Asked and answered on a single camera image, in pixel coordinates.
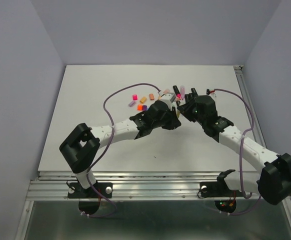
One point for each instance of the purple pen cap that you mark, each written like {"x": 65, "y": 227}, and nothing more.
{"x": 144, "y": 108}

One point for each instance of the lilac pen cap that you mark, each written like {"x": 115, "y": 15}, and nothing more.
{"x": 132, "y": 103}

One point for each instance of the pink pen cap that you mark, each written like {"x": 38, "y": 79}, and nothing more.
{"x": 134, "y": 97}

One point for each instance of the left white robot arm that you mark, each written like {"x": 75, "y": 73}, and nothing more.
{"x": 82, "y": 144}

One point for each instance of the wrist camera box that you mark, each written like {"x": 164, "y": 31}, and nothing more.
{"x": 211, "y": 93}
{"x": 169, "y": 99}

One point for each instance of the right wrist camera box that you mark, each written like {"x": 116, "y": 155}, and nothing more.
{"x": 211, "y": 93}

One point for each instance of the bright orange pen cap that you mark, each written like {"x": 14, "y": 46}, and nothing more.
{"x": 139, "y": 107}

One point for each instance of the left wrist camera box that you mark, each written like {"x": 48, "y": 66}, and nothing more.
{"x": 169, "y": 99}

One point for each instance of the orange black highlighter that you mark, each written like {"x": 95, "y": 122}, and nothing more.
{"x": 194, "y": 92}

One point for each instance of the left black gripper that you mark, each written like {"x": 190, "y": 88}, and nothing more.
{"x": 174, "y": 122}

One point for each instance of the pink black highlighter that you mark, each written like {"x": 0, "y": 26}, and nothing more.
{"x": 177, "y": 92}

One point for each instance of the aluminium front rail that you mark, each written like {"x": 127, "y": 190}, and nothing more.
{"x": 126, "y": 186}

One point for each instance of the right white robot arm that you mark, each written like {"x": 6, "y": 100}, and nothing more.
{"x": 262, "y": 171}

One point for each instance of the purple black highlighter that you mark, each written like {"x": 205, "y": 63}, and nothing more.
{"x": 186, "y": 97}

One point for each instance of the pastel orange pen cap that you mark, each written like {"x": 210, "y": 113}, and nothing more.
{"x": 143, "y": 100}

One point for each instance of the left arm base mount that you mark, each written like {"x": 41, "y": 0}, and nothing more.
{"x": 90, "y": 200}

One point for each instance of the pastel lilac highlighter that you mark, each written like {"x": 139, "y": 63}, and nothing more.
{"x": 182, "y": 92}

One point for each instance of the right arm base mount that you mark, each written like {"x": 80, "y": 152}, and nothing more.
{"x": 218, "y": 192}

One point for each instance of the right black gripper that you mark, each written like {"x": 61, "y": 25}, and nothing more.
{"x": 185, "y": 107}

